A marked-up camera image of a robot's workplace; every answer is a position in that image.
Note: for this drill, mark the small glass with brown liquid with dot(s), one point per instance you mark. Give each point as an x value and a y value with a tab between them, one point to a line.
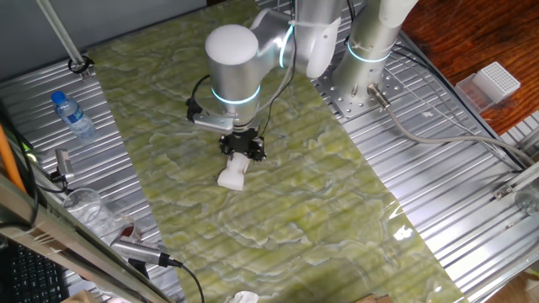
126	231

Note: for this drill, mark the white pipette tip box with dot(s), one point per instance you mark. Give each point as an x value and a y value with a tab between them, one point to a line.
499	80

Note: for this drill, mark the aluminium frame beam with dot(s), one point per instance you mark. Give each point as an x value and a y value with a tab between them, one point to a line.
50	235

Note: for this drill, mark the white crumpled tissue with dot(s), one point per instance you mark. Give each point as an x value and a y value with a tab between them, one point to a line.
244	298

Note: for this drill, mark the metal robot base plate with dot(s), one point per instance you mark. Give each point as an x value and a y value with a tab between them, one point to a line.
349	105

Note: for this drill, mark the black keyboard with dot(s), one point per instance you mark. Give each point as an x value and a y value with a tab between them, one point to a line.
33	278

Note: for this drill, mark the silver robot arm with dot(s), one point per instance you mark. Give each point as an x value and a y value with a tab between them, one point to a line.
236	67

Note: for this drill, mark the green marble pattern mat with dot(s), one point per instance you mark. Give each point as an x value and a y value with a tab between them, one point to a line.
295	210

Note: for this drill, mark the brown cardboard box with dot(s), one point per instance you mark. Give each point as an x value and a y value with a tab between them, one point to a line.
80	298

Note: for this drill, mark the clear round glass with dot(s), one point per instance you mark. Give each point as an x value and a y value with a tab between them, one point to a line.
528	202

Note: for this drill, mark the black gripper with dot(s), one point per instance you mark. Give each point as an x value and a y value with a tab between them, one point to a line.
243	142

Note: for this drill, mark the brown wooden piece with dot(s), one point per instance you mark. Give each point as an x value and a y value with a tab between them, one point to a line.
372	299

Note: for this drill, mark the aluminium profile rail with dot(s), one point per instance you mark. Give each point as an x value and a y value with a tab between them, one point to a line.
522	179

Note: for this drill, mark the aluminium pole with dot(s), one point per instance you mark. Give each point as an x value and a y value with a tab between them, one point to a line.
59	29

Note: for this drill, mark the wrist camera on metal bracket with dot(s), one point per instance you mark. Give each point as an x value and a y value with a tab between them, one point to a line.
215	123

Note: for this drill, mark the large clear glass beaker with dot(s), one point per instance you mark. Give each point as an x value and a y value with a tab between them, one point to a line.
82	206

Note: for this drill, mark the water bottle with blue cap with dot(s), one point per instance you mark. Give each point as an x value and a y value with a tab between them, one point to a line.
73	115

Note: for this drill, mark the clear plastic box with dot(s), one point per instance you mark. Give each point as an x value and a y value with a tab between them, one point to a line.
469	92

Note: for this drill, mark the white sponge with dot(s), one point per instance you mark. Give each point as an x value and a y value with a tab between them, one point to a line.
231	177

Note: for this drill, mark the small white paper scrap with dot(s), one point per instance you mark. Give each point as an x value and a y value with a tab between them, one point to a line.
428	113

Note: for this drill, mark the orange tube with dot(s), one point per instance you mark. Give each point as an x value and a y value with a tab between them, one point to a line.
8	160

